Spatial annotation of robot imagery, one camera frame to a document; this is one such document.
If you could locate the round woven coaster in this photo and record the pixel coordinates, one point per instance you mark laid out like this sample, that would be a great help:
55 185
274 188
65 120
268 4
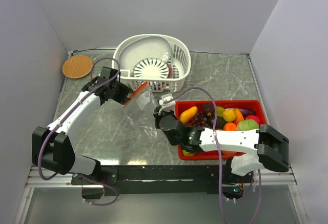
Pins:
77 67

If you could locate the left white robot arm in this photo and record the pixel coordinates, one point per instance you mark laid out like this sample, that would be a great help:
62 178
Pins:
51 146

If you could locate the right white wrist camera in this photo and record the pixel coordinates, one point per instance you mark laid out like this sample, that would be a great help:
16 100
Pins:
166 103

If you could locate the striped round plate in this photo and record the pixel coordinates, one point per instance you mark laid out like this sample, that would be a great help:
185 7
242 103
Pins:
151 68

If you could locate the clear zip top bag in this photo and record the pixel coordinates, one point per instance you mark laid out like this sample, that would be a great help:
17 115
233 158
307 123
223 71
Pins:
139 111

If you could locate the red round fruit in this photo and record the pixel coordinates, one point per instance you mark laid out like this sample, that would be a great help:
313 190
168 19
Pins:
255 118

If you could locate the purple grape bunch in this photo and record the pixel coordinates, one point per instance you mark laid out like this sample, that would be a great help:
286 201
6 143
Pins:
199 120

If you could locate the red plastic tray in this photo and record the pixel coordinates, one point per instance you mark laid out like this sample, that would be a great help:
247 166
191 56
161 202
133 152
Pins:
181 106

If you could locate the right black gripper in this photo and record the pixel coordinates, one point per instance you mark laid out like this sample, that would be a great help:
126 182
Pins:
159 117

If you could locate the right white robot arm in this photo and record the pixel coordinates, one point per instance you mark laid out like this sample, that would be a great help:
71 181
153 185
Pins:
262 148

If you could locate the green starfruit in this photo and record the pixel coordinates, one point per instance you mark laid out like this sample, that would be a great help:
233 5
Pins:
220 111

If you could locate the white plastic dish basket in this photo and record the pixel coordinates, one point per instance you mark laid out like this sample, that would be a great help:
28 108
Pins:
179 66

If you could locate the dark purple mangosteen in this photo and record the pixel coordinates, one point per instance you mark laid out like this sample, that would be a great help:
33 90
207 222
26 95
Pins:
208 109

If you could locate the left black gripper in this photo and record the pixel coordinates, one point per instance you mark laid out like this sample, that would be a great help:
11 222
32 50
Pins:
123 98

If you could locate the orange carrot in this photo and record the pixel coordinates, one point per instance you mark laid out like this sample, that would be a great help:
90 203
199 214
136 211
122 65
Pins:
239 116

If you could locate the purple eggplant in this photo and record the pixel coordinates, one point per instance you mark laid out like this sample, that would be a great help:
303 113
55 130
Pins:
246 112

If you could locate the yellow orange mango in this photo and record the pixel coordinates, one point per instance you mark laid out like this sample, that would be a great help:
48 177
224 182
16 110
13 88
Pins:
187 115

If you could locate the green pear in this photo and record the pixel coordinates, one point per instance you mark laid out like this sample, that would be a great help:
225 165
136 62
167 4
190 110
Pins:
187 153

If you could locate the black base frame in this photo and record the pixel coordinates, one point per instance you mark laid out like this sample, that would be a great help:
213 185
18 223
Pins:
162 179

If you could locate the white oval plate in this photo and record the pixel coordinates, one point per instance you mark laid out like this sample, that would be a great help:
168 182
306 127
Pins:
139 49

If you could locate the green cabbage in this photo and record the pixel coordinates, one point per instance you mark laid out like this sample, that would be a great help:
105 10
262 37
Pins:
246 125

